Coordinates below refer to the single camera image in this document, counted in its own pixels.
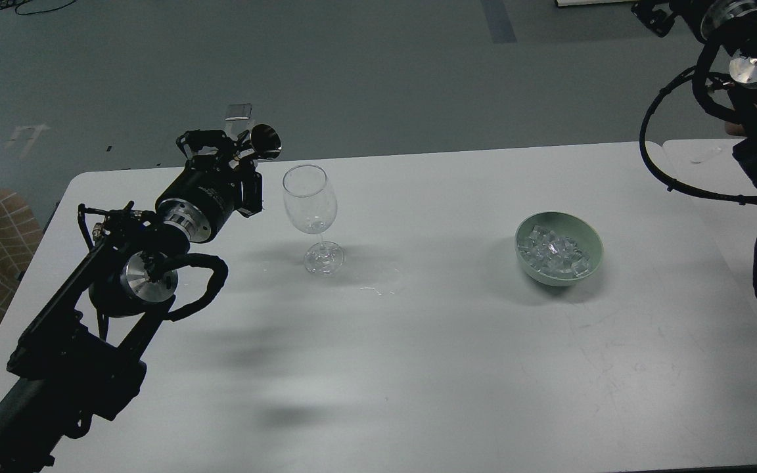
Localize steel double jigger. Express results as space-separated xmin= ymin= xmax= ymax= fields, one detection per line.
xmin=233 ymin=124 xmax=282 ymax=162

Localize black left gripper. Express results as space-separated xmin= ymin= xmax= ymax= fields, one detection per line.
xmin=155 ymin=129 xmax=267 ymax=243

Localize clear ice cubes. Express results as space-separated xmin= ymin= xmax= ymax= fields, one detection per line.
xmin=517 ymin=225 xmax=592 ymax=279

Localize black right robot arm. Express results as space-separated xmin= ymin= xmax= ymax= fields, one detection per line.
xmin=631 ymin=1 xmax=757 ymax=206

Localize green bowl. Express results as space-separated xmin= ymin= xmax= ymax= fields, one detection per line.
xmin=514 ymin=212 xmax=606 ymax=288

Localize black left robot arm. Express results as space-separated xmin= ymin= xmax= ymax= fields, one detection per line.
xmin=0 ymin=125 xmax=282 ymax=472

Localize clear wine glass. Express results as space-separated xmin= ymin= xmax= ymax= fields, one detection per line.
xmin=282 ymin=164 xmax=345 ymax=277

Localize person forearm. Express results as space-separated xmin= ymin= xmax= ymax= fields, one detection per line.
xmin=723 ymin=121 xmax=747 ymax=137

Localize black floor cable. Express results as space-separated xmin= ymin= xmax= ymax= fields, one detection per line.
xmin=0 ymin=0 xmax=78 ymax=27

